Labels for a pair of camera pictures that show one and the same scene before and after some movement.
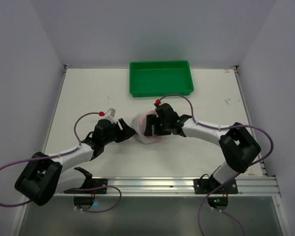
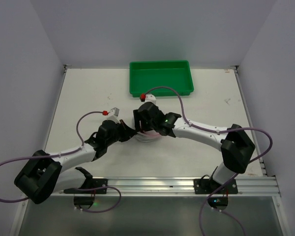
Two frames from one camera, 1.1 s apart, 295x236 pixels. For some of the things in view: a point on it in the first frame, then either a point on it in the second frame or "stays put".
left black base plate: [95, 186] stays put
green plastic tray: [158, 78] stays put
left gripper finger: [128, 132] stays put
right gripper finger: [151, 120] -> [136, 115]
